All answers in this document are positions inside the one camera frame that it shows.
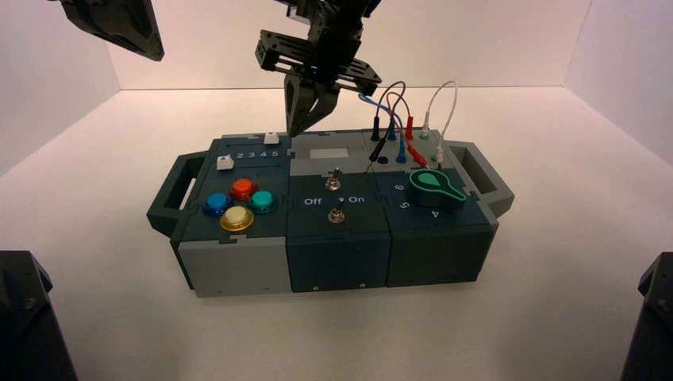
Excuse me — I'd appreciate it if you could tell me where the red round push button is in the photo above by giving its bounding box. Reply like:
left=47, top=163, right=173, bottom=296
left=229, top=178, right=259, bottom=202

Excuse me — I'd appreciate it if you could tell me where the dark teal grey control box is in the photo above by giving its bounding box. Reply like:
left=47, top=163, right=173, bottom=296
left=146, top=129, right=515, bottom=299

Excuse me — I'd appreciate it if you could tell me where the blue round push button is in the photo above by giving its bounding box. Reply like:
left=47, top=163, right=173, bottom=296
left=202, top=192, right=233, bottom=217

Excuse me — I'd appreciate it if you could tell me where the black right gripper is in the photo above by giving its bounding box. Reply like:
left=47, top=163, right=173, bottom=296
left=255, top=11, right=383, bottom=139

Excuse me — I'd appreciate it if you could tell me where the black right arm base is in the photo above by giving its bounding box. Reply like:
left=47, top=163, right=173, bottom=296
left=620, top=252, right=673, bottom=381

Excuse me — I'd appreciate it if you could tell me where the black banana plug cable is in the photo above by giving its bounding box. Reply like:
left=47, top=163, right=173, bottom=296
left=364, top=80, right=406, bottom=175

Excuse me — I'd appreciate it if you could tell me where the green round push button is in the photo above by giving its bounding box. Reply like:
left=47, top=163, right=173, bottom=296
left=247, top=190, right=278, bottom=215

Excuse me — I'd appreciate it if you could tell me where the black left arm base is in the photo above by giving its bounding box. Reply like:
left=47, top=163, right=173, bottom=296
left=0, top=250, right=79, bottom=381

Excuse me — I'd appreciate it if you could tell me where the blue banana plug cable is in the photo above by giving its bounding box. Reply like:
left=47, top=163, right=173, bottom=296
left=358, top=92, right=409, bottom=165

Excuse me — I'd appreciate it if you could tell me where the green black rotary knob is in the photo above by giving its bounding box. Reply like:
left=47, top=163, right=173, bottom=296
left=407, top=169, right=467, bottom=211

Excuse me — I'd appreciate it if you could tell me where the white banana plug cable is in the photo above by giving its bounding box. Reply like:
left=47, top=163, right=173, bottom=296
left=420, top=80, right=459, bottom=165

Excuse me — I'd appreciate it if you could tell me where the red banana plug cable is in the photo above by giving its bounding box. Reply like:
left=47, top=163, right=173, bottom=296
left=391, top=93, right=431, bottom=171

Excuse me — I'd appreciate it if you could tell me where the yellow round push button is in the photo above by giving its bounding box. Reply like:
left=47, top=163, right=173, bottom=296
left=219, top=206, right=255, bottom=233

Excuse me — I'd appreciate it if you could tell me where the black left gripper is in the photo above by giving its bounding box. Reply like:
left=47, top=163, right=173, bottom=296
left=49, top=0, right=166, bottom=63

